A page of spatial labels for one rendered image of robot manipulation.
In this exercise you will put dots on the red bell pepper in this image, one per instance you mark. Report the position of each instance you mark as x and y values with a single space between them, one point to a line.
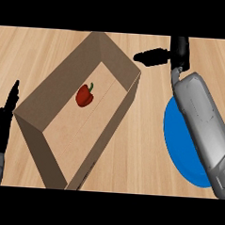
84 96

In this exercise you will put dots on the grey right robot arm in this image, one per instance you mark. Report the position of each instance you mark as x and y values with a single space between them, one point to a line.
201 123

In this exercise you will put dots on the blue plate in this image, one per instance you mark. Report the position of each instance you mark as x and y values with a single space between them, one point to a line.
178 146

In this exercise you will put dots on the brown cardboard box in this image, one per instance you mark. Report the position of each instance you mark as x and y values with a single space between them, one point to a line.
82 115

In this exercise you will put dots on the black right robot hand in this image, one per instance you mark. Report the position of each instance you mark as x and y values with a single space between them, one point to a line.
179 52

